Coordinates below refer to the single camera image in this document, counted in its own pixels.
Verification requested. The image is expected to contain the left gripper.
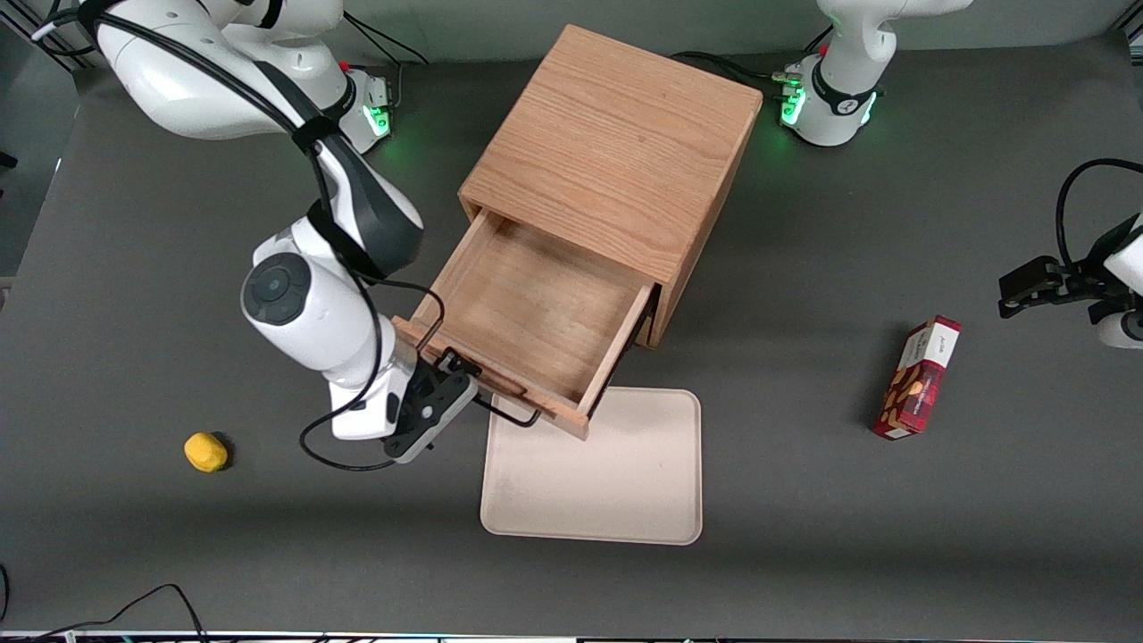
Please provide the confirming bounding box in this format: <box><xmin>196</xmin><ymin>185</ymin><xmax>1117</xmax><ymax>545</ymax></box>
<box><xmin>998</xmin><ymin>213</ymin><xmax>1143</xmax><ymax>320</ymax></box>

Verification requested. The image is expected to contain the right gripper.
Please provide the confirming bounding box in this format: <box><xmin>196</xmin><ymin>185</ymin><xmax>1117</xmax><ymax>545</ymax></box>
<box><xmin>329</xmin><ymin>348</ymin><xmax>485</xmax><ymax>441</ymax></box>

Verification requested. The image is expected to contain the wooden drawer with black handle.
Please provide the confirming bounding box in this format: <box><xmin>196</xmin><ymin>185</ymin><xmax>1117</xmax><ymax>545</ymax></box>
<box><xmin>393</xmin><ymin>207</ymin><xmax>658</xmax><ymax>441</ymax></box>

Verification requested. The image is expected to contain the oak wooden drawer cabinet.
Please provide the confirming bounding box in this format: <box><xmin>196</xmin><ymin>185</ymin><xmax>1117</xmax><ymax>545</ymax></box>
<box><xmin>458</xmin><ymin>24</ymin><xmax>765</xmax><ymax>350</ymax></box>

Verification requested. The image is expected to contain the red snack box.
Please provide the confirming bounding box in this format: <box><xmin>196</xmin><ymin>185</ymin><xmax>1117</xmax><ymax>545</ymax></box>
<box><xmin>872</xmin><ymin>315</ymin><xmax>963</xmax><ymax>440</ymax></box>

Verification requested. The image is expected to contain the beige plastic tray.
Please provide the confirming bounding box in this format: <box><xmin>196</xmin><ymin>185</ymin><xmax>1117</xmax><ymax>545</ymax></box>
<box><xmin>480</xmin><ymin>387</ymin><xmax>704</xmax><ymax>547</ymax></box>

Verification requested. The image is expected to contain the yellow lemon toy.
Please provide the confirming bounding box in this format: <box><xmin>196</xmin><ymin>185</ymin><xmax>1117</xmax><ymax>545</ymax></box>
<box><xmin>184</xmin><ymin>432</ymin><xmax>229</xmax><ymax>473</ymax></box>

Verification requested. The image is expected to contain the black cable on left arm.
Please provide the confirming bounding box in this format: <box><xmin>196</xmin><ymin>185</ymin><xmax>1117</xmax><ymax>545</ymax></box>
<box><xmin>1055</xmin><ymin>158</ymin><xmax>1143</xmax><ymax>271</ymax></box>

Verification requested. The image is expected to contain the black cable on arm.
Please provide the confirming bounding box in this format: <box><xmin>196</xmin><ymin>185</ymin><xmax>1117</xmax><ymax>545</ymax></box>
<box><xmin>1055</xmin><ymin>158</ymin><xmax>1143</xmax><ymax>271</ymax></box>
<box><xmin>32</xmin><ymin>7</ymin><xmax>447</xmax><ymax>473</ymax></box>

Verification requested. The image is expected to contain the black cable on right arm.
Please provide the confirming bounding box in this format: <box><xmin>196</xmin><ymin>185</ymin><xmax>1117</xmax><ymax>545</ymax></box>
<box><xmin>32</xmin><ymin>7</ymin><xmax>447</xmax><ymax>473</ymax></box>

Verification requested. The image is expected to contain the black right arm base cable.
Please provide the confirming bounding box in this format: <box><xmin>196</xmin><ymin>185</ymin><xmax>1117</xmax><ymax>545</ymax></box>
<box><xmin>339</xmin><ymin>16</ymin><xmax>431</xmax><ymax>110</ymax></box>

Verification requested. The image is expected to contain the black arm base cable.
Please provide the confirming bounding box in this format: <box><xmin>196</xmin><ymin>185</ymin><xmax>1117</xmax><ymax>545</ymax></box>
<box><xmin>339</xmin><ymin>16</ymin><xmax>431</xmax><ymax>110</ymax></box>
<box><xmin>670</xmin><ymin>25</ymin><xmax>833</xmax><ymax>88</ymax></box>

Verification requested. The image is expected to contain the black left arm base cable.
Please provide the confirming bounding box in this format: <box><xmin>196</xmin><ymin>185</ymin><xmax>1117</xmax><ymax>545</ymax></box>
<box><xmin>670</xmin><ymin>25</ymin><xmax>833</xmax><ymax>88</ymax></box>

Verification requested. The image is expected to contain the black cable at table edge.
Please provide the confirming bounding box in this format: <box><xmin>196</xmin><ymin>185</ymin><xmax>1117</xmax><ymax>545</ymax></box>
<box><xmin>0</xmin><ymin>584</ymin><xmax>212</xmax><ymax>643</ymax></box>

